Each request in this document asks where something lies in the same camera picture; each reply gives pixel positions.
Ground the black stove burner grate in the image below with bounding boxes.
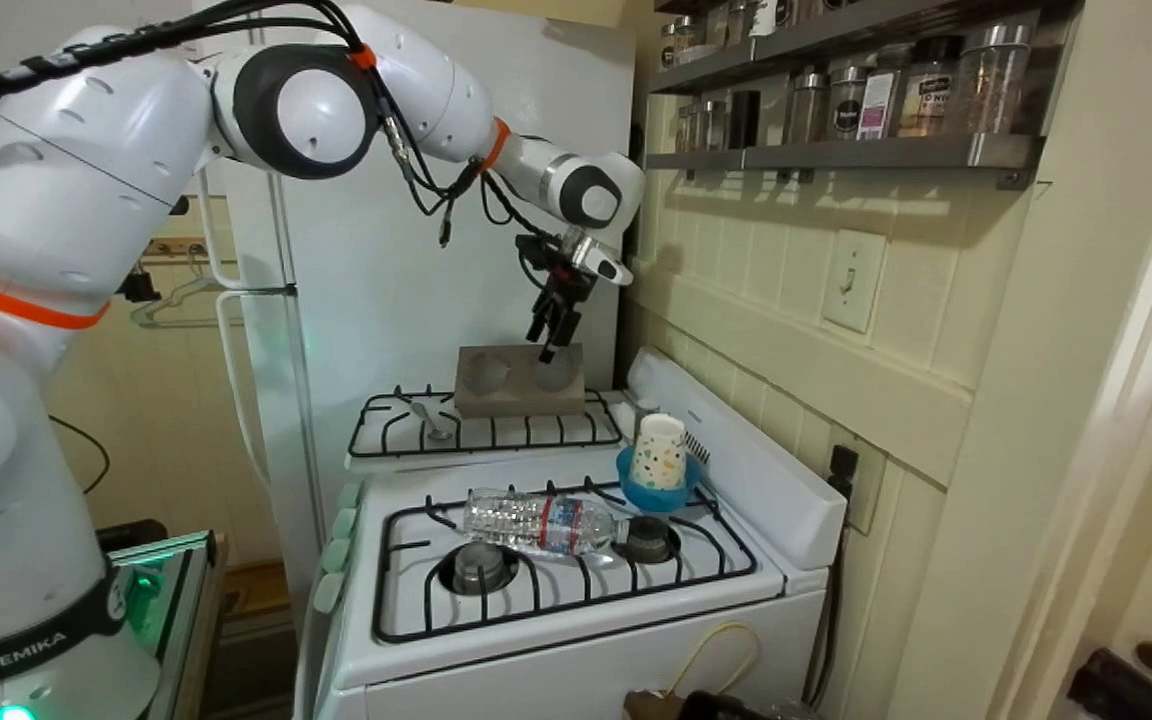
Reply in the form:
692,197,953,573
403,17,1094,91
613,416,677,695
370,478,764,647
342,380,629,465

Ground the metal spice rack shelf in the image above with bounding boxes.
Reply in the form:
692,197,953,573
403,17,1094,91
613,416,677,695
648,0,1087,96
641,133,1046,194

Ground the white light switch plate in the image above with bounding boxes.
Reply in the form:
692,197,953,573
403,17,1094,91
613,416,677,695
821,230,888,335

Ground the clear plastic water bottle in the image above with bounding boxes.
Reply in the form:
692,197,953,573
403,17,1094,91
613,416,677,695
458,487,630,558

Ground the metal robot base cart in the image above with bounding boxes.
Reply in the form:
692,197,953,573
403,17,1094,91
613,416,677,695
100,526,227,720

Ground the dotted paper cup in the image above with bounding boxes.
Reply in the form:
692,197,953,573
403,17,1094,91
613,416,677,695
629,411,692,497

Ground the brown spice jar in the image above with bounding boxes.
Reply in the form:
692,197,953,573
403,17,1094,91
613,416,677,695
897,32,969,144

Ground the dark spice jar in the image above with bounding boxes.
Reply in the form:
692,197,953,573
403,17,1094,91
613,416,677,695
727,83,766,152

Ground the white gas stove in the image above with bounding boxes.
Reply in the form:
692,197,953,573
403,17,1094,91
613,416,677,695
293,347,851,720

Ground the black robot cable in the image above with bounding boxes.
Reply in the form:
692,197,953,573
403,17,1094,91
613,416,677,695
0,0,542,252

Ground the glass spice jar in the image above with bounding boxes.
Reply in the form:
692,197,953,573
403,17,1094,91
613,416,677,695
692,91,732,152
656,9,699,68
783,64,833,148
825,54,864,144
652,91,694,155

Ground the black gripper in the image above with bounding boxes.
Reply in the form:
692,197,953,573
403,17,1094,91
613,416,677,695
514,234,608,367

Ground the large clear spice jar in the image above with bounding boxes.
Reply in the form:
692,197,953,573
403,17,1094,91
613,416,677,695
958,13,1044,144

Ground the black wall plug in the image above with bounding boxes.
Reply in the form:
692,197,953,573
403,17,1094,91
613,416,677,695
825,440,864,502

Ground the blue bowl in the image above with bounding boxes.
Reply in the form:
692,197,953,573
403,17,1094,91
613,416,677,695
613,440,711,519

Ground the white refrigerator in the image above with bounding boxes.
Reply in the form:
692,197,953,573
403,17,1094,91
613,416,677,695
191,3,641,536

